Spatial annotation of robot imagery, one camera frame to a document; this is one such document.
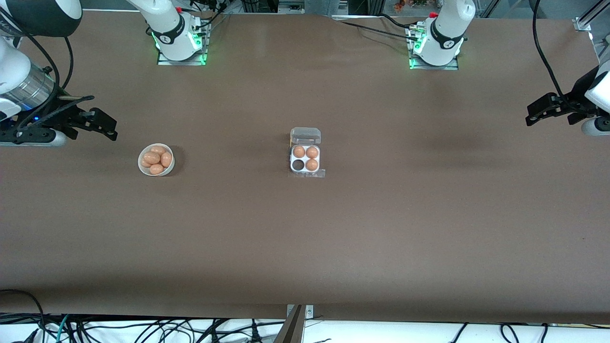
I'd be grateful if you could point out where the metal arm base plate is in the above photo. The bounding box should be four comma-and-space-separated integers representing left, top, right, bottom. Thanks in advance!
156, 20, 210, 66
405, 25, 460, 71

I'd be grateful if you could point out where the aluminium frame corner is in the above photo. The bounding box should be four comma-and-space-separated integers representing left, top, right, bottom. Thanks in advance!
573, 0, 610, 63

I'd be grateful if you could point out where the clear plastic egg carton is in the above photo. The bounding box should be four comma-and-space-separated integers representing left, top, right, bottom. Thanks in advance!
289, 127, 326, 179

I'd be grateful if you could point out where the metal bracket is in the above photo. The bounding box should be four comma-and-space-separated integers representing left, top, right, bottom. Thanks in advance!
286, 304, 315, 343

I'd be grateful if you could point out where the thick black hanging cable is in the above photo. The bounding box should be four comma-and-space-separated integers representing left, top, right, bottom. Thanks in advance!
532, 0, 575, 108

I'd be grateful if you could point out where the dark metal bar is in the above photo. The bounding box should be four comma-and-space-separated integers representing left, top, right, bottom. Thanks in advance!
273, 305, 306, 343

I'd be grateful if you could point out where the black looped cable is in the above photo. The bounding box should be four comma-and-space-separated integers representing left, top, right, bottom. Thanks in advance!
0, 289, 47, 343

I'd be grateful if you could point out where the white bowl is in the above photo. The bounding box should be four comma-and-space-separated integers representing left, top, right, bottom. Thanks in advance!
138, 143, 175, 177

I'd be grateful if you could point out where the teal cable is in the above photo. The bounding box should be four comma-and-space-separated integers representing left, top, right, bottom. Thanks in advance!
55, 314, 71, 343

